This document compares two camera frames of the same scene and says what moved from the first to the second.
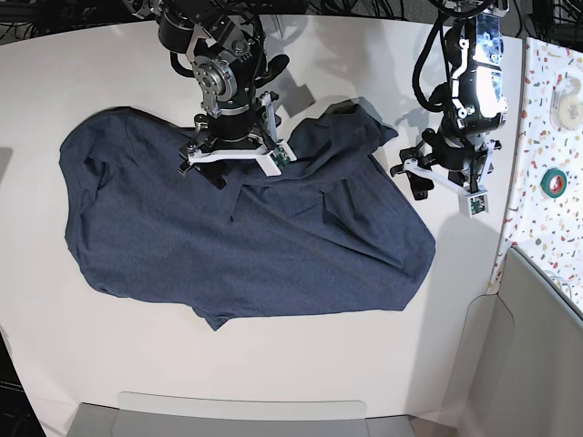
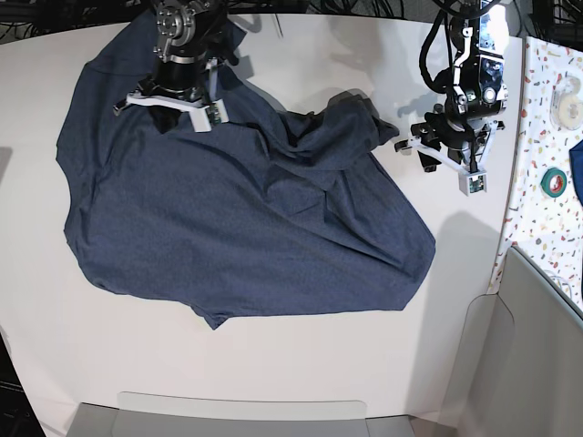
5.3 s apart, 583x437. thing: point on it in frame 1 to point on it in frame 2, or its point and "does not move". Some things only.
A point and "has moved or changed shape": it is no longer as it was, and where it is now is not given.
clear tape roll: [566, 107] does not move
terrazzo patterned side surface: [549, 229] does not move
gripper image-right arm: [460, 168] to [461, 144]
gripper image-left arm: [248, 132] to [172, 88]
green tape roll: [554, 182] does not move
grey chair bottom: [159, 414] does not move
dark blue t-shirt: [330, 233] has moved or changed shape
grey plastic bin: [520, 368] does not move
